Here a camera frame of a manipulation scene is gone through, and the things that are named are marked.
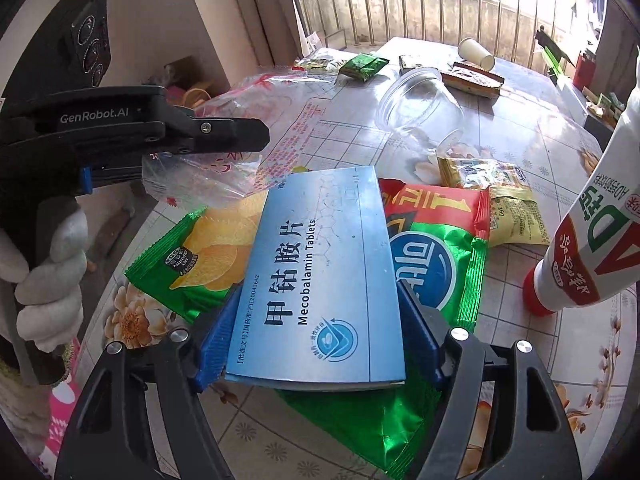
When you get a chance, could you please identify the small green packet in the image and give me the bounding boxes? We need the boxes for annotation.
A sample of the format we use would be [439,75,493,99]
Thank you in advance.
[337,55,391,81]

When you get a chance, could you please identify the green potato chips bag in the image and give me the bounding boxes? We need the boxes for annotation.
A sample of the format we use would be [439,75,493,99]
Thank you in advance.
[124,205,266,326]

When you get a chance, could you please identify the person's left hand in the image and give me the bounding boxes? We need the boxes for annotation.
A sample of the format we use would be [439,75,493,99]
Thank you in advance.
[0,207,89,352]

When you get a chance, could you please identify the pink printed bag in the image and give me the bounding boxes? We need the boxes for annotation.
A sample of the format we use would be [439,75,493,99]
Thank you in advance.
[42,340,83,476]

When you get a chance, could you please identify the yellow snack packet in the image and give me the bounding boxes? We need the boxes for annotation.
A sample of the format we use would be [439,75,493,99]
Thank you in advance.
[437,155,551,248]

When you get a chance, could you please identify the clear red printed plastic bag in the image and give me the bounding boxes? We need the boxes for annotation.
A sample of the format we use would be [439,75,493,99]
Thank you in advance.
[142,72,341,211]

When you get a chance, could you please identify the blue medicine box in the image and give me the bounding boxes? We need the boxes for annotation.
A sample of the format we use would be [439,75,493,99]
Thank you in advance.
[224,165,407,391]

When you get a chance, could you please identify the yellow handled woven bag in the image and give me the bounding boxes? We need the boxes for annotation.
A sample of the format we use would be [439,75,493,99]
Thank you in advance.
[182,85,216,108]

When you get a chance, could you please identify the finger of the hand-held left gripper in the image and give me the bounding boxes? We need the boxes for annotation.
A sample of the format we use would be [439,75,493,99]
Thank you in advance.
[145,104,271,155]

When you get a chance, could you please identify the white drink bottle red cap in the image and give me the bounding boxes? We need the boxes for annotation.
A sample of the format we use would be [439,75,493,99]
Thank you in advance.
[522,45,640,317]

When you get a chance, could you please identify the brown snack wrapper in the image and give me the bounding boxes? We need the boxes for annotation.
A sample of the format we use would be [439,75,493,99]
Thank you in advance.
[440,60,505,100]

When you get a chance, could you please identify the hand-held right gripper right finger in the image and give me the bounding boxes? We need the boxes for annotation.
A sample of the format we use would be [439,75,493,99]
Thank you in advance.
[397,282,583,480]

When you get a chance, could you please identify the black and green box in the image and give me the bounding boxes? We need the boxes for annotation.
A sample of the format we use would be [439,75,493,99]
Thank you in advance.
[534,27,576,78]

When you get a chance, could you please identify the red thermos flask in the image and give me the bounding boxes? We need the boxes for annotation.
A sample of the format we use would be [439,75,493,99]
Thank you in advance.
[572,50,598,92]

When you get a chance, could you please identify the dark snack packet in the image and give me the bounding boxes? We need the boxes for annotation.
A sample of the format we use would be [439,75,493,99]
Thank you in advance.
[399,54,436,73]

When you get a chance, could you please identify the metal window railing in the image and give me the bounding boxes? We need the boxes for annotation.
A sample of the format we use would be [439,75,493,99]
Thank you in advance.
[295,0,608,61]

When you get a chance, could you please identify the white and green packet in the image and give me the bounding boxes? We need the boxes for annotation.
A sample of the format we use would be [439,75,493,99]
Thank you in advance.
[295,56,346,73]

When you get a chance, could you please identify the red and green snack bag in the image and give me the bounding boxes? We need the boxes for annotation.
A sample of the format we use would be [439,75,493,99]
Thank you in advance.
[277,177,493,478]

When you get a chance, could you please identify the white paper cup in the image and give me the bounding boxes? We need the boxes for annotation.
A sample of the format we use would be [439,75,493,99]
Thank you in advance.
[457,37,496,72]

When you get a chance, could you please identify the clear plastic cup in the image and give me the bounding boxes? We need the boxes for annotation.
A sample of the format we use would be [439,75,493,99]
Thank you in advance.
[377,65,466,153]

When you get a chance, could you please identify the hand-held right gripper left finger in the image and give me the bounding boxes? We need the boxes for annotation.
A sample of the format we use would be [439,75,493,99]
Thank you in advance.
[54,290,241,480]

